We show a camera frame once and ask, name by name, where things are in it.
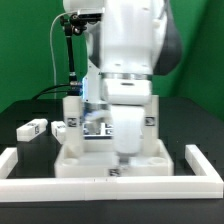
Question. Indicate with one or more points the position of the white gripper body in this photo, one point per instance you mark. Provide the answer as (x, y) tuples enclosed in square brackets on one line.
[(127, 123)]

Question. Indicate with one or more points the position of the white desk top tray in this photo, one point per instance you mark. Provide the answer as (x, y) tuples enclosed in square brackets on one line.
[(100, 160)]

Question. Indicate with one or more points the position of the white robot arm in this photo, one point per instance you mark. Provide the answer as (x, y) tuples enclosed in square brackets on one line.
[(138, 39)]

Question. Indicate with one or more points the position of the marker tag sheet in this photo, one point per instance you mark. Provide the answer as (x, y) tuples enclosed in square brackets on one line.
[(98, 129)]

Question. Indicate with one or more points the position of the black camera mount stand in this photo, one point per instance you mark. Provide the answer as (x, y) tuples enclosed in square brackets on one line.
[(74, 29)]

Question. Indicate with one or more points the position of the camera on stand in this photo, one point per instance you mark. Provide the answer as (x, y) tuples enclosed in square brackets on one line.
[(91, 14)]

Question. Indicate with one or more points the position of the white U-shaped frame fence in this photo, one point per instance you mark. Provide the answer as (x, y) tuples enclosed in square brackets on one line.
[(204, 183)]

